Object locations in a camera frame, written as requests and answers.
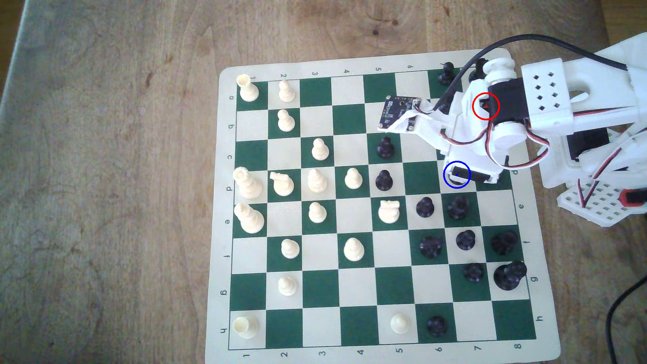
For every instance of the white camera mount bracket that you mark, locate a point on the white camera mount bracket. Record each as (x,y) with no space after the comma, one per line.
(427,129)

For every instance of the black chess queen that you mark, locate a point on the black chess queen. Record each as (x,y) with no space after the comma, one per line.
(436,326)

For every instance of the black chess king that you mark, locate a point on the black chess king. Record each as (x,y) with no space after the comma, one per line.
(508,277)

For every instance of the red black plug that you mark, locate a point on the red black plug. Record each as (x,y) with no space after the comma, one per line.
(634,198)

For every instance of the white chess pawn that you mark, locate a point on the white chess pawn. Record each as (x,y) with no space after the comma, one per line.
(317,213)
(354,179)
(290,249)
(287,93)
(287,286)
(320,150)
(286,123)
(354,250)
(400,324)

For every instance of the white chess knight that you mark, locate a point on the white chess knight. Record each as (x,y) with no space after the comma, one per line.
(283,186)
(389,212)

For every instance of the dark camera circuit board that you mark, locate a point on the dark camera circuit board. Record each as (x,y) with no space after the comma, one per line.
(399,108)

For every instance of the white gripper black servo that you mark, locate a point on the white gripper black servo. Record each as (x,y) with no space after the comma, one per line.
(466,175)

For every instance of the white slotted robot base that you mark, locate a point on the white slotted robot base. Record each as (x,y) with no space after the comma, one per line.
(599,205)

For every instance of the white chess rook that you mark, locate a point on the white chess rook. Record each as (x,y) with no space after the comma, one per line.
(246,327)
(248,92)

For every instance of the black chess knight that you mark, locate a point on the black chess knight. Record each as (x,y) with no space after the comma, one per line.
(431,247)

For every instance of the black chess rook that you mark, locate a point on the black chess rook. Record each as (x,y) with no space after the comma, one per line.
(504,242)
(475,76)

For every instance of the green cream chess board mat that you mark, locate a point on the green cream chess board mat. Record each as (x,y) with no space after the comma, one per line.
(354,288)

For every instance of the white chess queen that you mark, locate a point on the white chess queen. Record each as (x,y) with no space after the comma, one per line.
(248,187)

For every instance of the white chess bishop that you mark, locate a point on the white chess bishop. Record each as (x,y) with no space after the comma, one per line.
(317,182)

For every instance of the white chess king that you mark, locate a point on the white chess king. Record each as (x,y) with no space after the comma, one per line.
(251,220)

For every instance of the white printed robot arm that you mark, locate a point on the white printed robot arm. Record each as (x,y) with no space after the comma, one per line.
(548,93)

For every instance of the black chess pawn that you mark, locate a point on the black chess pawn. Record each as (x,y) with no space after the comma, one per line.
(446,76)
(465,241)
(473,273)
(458,208)
(425,207)
(385,148)
(384,181)

